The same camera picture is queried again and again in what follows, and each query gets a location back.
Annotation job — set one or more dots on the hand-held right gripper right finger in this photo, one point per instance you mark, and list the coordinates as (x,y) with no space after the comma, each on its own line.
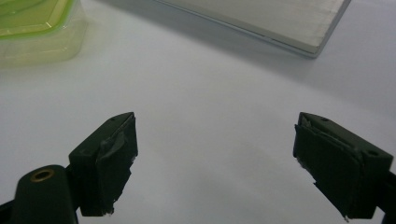
(339,168)

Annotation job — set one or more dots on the green lidded plastic container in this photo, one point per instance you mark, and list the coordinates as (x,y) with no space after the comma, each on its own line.
(37,34)

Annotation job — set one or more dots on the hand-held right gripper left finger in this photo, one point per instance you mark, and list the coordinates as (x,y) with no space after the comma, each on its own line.
(106,168)

